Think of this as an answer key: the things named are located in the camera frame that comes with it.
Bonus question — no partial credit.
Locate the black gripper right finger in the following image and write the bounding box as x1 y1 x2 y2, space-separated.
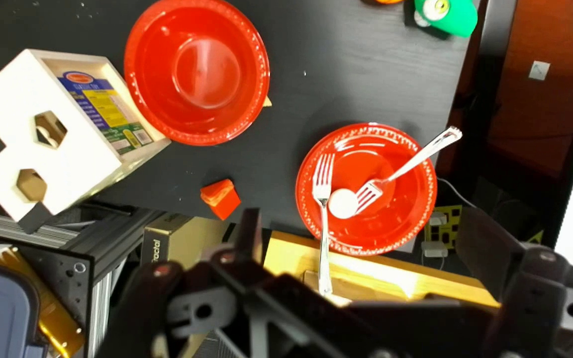
456 207 527 304

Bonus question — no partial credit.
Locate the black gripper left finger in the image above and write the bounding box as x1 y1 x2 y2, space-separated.
233 207 267 267

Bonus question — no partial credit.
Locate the red plastic bowl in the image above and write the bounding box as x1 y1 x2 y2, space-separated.
122 0 273 147
293 121 440 259

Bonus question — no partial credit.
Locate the orange-red wedge block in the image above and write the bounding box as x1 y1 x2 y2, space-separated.
199 177 243 223

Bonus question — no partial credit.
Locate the yellow black patterned card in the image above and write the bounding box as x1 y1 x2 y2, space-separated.
420 203 466 261

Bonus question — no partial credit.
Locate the olive printed box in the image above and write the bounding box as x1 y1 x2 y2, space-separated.
141 215 243 271

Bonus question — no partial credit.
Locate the small white ball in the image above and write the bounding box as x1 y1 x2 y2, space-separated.
326 187 362 221

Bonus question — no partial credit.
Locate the flat brown cardboard box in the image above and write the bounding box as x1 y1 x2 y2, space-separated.
263 229 502 314

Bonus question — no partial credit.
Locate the white floor socket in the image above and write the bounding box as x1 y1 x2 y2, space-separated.
527 58 553 84

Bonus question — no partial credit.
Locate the wooden shape sorter box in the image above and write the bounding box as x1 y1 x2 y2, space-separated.
0 48 173 225

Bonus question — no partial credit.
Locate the green toy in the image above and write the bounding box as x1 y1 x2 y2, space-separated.
412 0 482 40

